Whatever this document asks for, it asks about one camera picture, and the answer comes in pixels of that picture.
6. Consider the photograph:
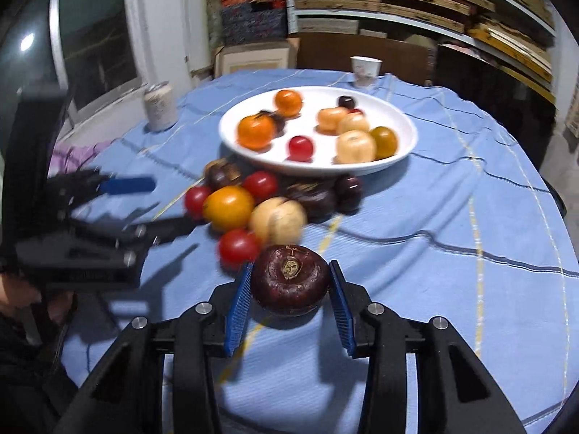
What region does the orange yellow tomato centre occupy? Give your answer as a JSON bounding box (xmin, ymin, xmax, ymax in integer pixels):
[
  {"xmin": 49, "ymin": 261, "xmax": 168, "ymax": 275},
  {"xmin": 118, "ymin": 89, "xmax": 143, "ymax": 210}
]
[{"xmin": 202, "ymin": 186, "xmax": 255, "ymax": 233}]

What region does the storage shelf with boxes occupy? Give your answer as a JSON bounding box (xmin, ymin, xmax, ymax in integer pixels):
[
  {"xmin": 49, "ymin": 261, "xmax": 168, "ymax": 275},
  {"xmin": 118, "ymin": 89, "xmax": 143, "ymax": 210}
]
[{"xmin": 212, "ymin": 0, "xmax": 558, "ymax": 100}]

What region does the striped pepino melon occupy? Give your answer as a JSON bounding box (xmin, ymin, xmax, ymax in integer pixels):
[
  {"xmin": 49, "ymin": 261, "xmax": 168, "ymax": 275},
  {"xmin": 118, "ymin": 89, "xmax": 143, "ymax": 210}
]
[{"xmin": 248, "ymin": 197, "xmax": 307, "ymax": 247}]

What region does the pale orange persimmon fruit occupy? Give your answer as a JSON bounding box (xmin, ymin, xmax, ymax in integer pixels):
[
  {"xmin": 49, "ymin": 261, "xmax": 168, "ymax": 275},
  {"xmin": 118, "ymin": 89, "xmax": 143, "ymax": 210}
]
[{"xmin": 316, "ymin": 106, "xmax": 349, "ymax": 134}]

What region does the red tomato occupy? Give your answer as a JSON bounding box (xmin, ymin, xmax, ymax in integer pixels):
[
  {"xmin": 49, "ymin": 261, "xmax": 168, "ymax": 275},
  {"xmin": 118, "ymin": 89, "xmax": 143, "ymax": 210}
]
[
  {"xmin": 183, "ymin": 185, "xmax": 212, "ymax": 221},
  {"xmin": 218, "ymin": 229, "xmax": 261, "ymax": 269},
  {"xmin": 288, "ymin": 135, "xmax": 315, "ymax": 162},
  {"xmin": 347, "ymin": 109, "xmax": 365, "ymax": 116},
  {"xmin": 242, "ymin": 170, "xmax": 279, "ymax": 204}
]

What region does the small orange mandarin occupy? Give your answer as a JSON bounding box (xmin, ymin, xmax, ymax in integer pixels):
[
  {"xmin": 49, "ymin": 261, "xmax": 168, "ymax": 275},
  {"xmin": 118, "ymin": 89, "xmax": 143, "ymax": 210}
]
[{"xmin": 274, "ymin": 89, "xmax": 303, "ymax": 118}]

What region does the white paper cup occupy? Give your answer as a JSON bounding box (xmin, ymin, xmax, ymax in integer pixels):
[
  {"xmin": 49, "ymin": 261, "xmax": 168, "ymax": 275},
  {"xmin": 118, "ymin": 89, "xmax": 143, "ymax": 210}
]
[{"xmin": 350, "ymin": 56, "xmax": 382, "ymax": 88}]

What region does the dark mangosteen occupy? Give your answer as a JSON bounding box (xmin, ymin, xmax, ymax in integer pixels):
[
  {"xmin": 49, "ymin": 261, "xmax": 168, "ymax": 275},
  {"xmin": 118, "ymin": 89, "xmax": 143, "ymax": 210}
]
[
  {"xmin": 259, "ymin": 110, "xmax": 287, "ymax": 136},
  {"xmin": 250, "ymin": 245, "xmax": 331, "ymax": 318},
  {"xmin": 287, "ymin": 182, "xmax": 335, "ymax": 222},
  {"xmin": 203, "ymin": 158, "xmax": 242, "ymax": 191}
]

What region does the window with metal frame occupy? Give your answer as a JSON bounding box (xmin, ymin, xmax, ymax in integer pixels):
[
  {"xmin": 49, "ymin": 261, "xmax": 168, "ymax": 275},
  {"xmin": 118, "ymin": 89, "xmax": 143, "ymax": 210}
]
[{"xmin": 0, "ymin": 0, "xmax": 147, "ymax": 146}]

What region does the dark plum front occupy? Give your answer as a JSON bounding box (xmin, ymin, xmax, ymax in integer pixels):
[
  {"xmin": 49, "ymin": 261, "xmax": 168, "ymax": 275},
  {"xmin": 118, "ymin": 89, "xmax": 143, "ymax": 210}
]
[{"xmin": 338, "ymin": 95, "xmax": 356, "ymax": 110}]

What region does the large orange mandarin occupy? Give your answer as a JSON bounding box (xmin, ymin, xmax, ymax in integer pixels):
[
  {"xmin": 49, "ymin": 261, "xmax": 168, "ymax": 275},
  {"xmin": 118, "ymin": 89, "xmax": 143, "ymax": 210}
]
[{"xmin": 237, "ymin": 114, "xmax": 277, "ymax": 151}]

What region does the dark mangosteen front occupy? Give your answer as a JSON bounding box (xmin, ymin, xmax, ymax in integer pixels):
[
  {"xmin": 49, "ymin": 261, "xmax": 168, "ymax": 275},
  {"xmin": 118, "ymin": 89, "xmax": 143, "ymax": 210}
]
[{"xmin": 250, "ymin": 245, "xmax": 331, "ymax": 318}]

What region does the cardboard box framed panel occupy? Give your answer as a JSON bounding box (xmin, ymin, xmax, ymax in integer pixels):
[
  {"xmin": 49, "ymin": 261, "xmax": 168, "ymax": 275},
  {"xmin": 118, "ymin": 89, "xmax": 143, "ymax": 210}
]
[{"xmin": 214, "ymin": 38, "xmax": 299, "ymax": 77}]

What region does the white oval plate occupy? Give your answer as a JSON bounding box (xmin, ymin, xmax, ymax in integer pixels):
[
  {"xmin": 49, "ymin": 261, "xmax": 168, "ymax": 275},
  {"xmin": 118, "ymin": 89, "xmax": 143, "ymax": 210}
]
[{"xmin": 219, "ymin": 86, "xmax": 418, "ymax": 177}]

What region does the dark wooden chair back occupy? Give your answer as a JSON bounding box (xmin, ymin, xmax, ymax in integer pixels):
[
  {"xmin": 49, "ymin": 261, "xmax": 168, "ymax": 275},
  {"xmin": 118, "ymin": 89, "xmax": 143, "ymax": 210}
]
[{"xmin": 296, "ymin": 33, "xmax": 436, "ymax": 85}]

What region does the orange green tomato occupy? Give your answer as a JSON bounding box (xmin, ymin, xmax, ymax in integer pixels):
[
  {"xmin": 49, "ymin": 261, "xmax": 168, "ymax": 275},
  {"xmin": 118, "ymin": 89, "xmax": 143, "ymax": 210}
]
[{"xmin": 370, "ymin": 127, "xmax": 398, "ymax": 160}]

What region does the white drink can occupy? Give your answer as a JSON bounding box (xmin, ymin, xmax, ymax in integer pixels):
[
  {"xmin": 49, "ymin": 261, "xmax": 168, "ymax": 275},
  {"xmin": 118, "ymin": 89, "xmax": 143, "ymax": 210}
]
[{"xmin": 143, "ymin": 81, "xmax": 179, "ymax": 132}]

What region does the dark plum back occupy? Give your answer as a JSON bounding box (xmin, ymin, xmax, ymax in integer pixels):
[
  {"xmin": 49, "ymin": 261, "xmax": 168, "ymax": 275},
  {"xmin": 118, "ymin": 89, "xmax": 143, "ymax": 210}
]
[{"xmin": 334, "ymin": 175, "xmax": 364, "ymax": 214}]

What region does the dark plum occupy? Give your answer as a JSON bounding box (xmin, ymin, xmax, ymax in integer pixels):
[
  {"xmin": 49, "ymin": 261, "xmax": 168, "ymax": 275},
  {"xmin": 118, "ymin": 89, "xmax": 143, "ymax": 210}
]
[
  {"xmin": 334, "ymin": 175, "xmax": 364, "ymax": 214},
  {"xmin": 338, "ymin": 95, "xmax": 356, "ymax": 110}
]

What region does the purple cloth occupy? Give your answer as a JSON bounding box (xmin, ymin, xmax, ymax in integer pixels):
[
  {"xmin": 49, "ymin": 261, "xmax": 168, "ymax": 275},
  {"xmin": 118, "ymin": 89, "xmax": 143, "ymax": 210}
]
[{"xmin": 48, "ymin": 141, "xmax": 111, "ymax": 177}]

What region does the small pale round fruit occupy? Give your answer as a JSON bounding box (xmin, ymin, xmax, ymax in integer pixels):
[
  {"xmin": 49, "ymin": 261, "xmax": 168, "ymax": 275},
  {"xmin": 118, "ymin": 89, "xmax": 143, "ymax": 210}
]
[{"xmin": 335, "ymin": 112, "xmax": 370, "ymax": 135}]

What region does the person's left hand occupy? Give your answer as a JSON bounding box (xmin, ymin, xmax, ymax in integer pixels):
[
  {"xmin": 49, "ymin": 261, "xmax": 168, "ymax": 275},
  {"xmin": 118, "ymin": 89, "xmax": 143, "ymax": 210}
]
[{"xmin": 0, "ymin": 275, "xmax": 75, "ymax": 325}]

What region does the large pale pepino melon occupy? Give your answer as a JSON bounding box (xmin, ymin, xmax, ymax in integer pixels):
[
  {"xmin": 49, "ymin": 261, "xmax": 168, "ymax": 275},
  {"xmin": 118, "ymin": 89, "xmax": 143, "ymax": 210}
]
[{"xmin": 335, "ymin": 130, "xmax": 377, "ymax": 163}]

